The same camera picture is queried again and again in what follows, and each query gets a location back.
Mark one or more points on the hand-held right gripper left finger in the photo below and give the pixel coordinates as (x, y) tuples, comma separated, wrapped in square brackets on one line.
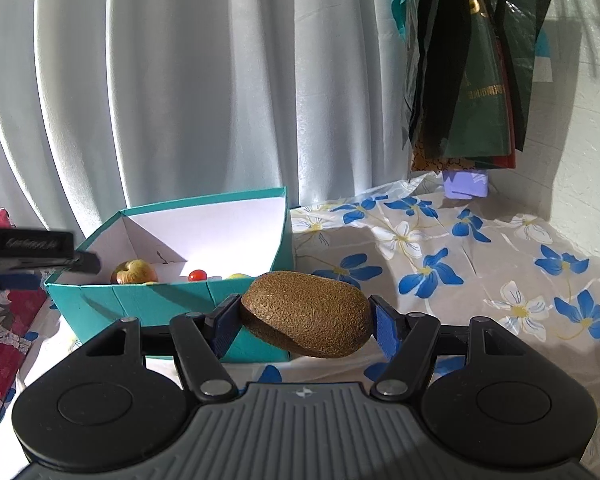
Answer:
[(225, 327)]

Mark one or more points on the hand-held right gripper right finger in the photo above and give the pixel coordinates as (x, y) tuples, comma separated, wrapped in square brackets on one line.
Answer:
[(385, 325)]

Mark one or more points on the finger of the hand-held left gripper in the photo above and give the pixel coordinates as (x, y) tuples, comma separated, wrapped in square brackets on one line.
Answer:
[(86, 262)]

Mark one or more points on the teal cardboard box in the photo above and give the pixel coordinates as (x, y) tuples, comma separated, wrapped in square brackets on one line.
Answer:
[(105, 305)]

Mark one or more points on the yellow red apple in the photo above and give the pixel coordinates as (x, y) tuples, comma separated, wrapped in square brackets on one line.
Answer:
[(132, 272)]

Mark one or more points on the yellow-green pear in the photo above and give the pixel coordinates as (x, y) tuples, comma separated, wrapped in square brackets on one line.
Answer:
[(238, 276)]

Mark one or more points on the red cherry tomato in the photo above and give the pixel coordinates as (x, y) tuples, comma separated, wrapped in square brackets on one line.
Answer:
[(197, 275)]

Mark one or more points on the brown kiwi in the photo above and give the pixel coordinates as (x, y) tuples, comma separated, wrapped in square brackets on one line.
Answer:
[(305, 312)]

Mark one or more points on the blue flower tablecloth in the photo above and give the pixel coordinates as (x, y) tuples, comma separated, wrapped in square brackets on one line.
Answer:
[(480, 270)]

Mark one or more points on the red floral cloth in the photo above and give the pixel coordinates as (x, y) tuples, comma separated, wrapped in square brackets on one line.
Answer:
[(7, 360)]

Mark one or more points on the purple paper box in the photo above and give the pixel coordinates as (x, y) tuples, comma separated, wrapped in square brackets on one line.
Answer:
[(465, 184)]

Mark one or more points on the orange patterned bag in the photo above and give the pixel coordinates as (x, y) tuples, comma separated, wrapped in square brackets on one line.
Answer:
[(435, 161)]

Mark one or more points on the white curtain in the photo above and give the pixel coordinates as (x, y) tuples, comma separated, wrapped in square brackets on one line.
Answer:
[(205, 85)]

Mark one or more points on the dark green plastic bag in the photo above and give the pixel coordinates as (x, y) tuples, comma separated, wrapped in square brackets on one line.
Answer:
[(470, 85)]

